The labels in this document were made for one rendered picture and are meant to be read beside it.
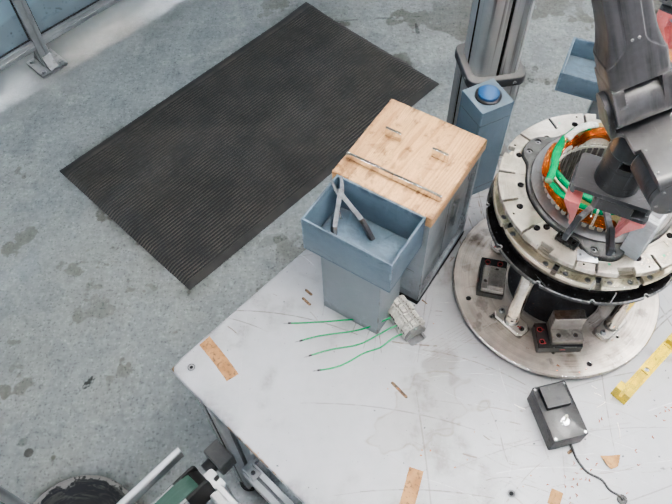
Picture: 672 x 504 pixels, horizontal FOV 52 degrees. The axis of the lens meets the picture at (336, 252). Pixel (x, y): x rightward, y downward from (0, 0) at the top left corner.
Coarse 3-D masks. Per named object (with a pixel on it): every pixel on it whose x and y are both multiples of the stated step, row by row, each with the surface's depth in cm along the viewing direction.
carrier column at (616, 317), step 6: (618, 306) 120; (624, 306) 119; (630, 306) 118; (612, 312) 123; (618, 312) 121; (624, 312) 120; (612, 318) 123; (618, 318) 122; (624, 318) 122; (606, 324) 126; (612, 324) 124; (618, 324) 124; (612, 330) 126
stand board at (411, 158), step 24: (384, 120) 121; (408, 120) 121; (432, 120) 121; (360, 144) 118; (384, 144) 118; (408, 144) 118; (432, 144) 118; (456, 144) 118; (480, 144) 118; (336, 168) 115; (360, 168) 115; (408, 168) 115; (432, 168) 115; (456, 168) 115; (384, 192) 112; (408, 192) 112; (432, 216) 110
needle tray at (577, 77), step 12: (576, 48) 134; (588, 48) 132; (576, 60) 134; (588, 60) 134; (564, 72) 127; (576, 72) 132; (588, 72) 132; (564, 84) 128; (576, 84) 127; (588, 84) 126; (588, 96) 128; (588, 108) 142
